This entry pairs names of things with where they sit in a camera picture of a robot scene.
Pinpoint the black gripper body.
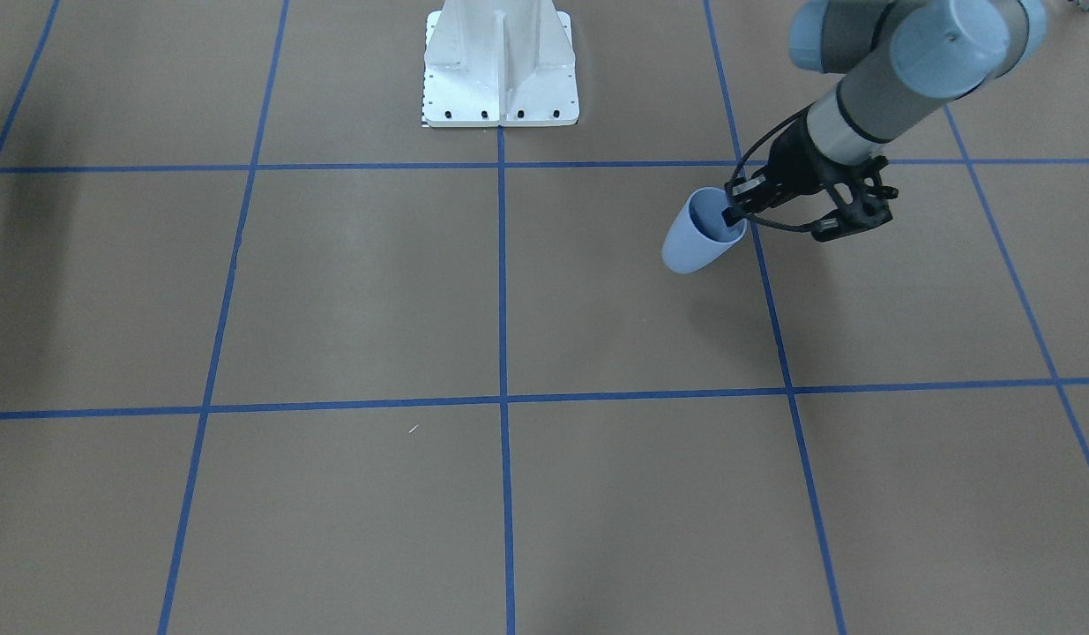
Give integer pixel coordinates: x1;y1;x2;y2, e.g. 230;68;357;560
744;113;888;217

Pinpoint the light blue plastic cup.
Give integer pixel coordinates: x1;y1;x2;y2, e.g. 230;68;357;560
661;186;747;274

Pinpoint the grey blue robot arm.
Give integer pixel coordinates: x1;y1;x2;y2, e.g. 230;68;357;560
720;1;1048;243

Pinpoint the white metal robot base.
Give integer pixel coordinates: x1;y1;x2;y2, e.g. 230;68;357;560
421;1;580;129

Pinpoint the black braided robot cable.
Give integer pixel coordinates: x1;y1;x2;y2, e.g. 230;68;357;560
726;103;832;234

